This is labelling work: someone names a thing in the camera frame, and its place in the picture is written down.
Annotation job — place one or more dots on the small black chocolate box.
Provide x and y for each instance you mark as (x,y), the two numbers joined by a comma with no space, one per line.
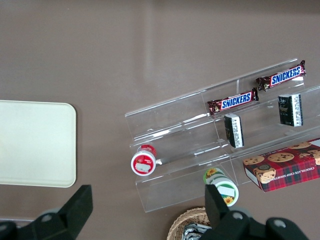
(290,110)
(233,130)

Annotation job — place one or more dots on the green lid yoghurt cup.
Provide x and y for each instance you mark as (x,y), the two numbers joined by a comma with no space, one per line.
(227,191)

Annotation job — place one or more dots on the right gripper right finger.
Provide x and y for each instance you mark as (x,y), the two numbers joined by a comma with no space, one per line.
(217,212)

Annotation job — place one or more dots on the light wicker basket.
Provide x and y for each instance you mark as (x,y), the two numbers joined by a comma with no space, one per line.
(180,222)

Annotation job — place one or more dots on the clear acrylic stepped display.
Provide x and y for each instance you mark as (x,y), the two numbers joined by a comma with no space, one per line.
(175,140)

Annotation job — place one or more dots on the red lid yoghurt cup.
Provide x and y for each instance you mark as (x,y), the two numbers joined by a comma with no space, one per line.
(142,163)

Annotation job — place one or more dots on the beige plastic tray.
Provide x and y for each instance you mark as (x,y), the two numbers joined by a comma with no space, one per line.
(37,142)

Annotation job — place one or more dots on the brown Snickers bar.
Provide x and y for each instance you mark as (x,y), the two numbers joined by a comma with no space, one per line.
(232,102)
(281,76)

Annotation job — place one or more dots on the red tartan cookie box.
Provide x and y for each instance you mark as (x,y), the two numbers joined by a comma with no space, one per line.
(287,170)

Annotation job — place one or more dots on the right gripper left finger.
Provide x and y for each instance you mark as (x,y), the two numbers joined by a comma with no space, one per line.
(72,215)

